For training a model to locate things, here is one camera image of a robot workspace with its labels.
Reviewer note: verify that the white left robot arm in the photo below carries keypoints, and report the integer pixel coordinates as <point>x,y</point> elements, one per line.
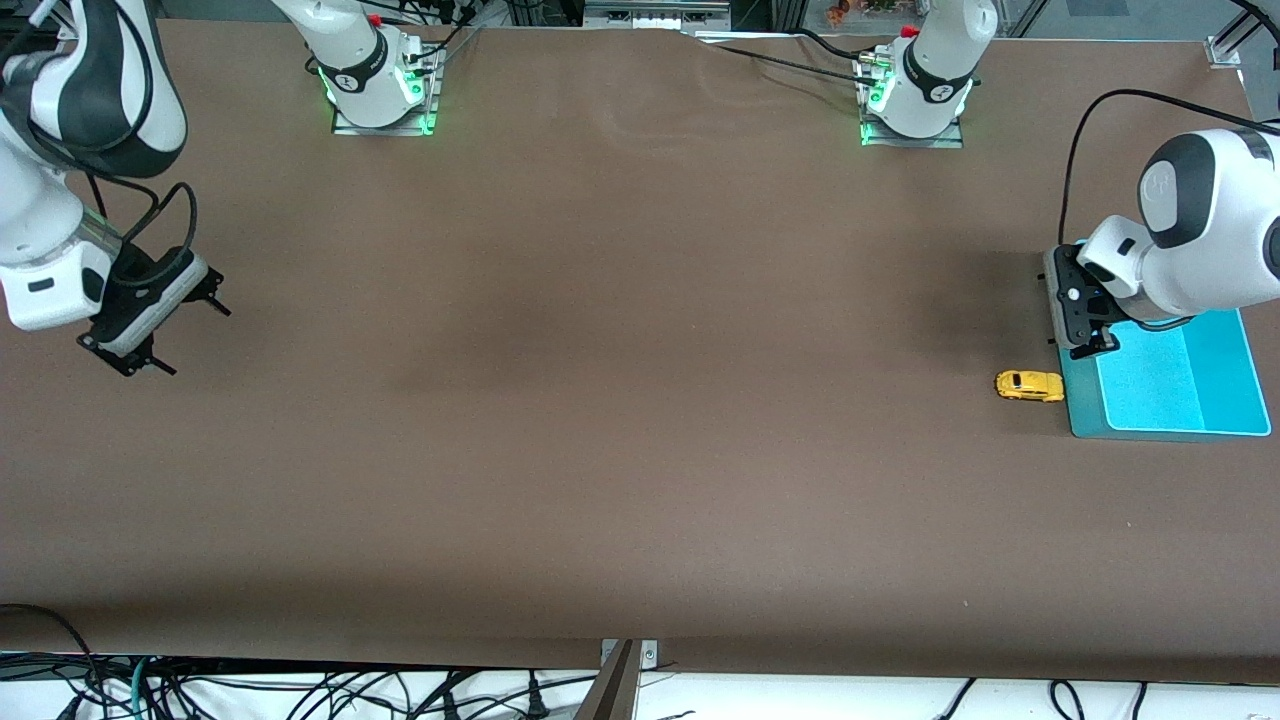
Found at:
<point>1200,220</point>

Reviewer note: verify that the grey power strip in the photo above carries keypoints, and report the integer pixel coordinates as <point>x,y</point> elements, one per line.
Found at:
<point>650,15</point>

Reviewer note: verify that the black power plug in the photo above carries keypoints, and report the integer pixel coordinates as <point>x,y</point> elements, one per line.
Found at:
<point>535,702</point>

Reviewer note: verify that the aluminium corner profile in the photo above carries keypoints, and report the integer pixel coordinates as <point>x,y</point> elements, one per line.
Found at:
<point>1225,48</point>

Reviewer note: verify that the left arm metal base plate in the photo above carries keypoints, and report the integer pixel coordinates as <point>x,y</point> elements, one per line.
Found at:
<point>910,142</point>

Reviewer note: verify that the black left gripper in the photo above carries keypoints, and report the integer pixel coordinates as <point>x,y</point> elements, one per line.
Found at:
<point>1097,305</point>

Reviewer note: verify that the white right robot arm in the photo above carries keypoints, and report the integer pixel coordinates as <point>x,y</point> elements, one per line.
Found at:
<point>60,100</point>

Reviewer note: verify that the small metal edge bracket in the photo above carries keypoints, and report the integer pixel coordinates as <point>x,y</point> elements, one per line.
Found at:
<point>650,655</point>

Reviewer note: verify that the small orange object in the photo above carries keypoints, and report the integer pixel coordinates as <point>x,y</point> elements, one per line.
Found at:
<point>838,12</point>

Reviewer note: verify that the cyan plastic bin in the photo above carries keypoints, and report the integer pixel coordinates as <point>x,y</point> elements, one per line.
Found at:
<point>1160,390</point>

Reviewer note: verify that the yellow toy beetle car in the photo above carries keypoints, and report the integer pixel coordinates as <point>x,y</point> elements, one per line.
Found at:
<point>1030,385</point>

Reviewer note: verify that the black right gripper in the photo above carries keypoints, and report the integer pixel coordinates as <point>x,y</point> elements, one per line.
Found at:
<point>137,276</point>

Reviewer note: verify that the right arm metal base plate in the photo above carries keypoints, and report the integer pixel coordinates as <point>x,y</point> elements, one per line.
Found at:
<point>385,125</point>

